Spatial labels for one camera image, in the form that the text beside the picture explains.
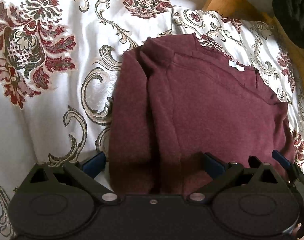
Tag maroon sweater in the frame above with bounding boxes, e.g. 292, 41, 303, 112
108, 34, 295, 195

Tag floral white bedspread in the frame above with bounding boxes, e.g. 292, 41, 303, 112
172, 6, 304, 174

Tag floral white pillow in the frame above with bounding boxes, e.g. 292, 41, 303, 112
0, 0, 172, 239

